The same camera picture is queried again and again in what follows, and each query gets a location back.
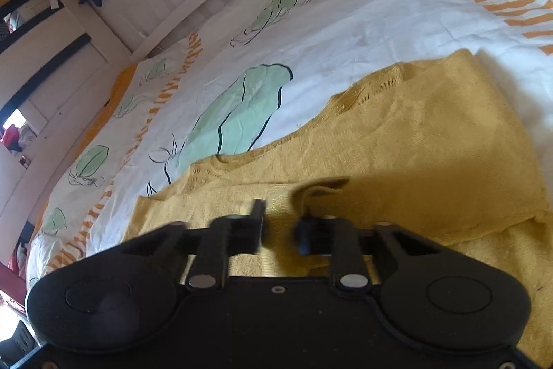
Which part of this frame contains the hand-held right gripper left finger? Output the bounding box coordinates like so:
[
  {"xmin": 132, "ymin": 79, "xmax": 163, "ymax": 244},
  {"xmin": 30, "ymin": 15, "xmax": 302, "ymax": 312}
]
[{"xmin": 118, "ymin": 199, "xmax": 265, "ymax": 290}]

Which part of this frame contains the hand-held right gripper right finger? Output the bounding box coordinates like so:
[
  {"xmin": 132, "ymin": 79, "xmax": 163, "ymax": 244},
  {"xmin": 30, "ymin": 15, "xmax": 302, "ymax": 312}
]
[{"xmin": 294, "ymin": 214, "xmax": 442, "ymax": 293}]

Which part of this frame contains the yellow knitted sweater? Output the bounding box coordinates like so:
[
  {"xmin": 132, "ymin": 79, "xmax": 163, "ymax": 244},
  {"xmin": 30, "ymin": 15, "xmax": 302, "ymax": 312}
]
[{"xmin": 123, "ymin": 49, "xmax": 553, "ymax": 368}]

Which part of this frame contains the orange fitted sheet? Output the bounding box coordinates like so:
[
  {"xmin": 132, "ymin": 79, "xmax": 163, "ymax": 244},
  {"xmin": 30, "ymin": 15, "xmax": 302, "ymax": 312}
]
[{"xmin": 30, "ymin": 64, "xmax": 140, "ymax": 249}]

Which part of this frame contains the white leaf print duvet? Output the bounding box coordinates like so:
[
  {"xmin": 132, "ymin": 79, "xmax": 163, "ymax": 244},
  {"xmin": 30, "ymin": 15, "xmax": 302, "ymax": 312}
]
[{"xmin": 26, "ymin": 0, "xmax": 553, "ymax": 288}]

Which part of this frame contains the red cloth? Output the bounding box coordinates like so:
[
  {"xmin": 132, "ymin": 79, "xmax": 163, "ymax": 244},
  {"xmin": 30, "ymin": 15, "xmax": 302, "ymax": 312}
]
[{"xmin": 0, "ymin": 123, "xmax": 27, "ymax": 156}]

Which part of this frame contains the white slatted bed frame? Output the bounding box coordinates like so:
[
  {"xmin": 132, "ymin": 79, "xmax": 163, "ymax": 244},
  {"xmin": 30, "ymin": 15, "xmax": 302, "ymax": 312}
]
[{"xmin": 0, "ymin": 0, "xmax": 135, "ymax": 266}]

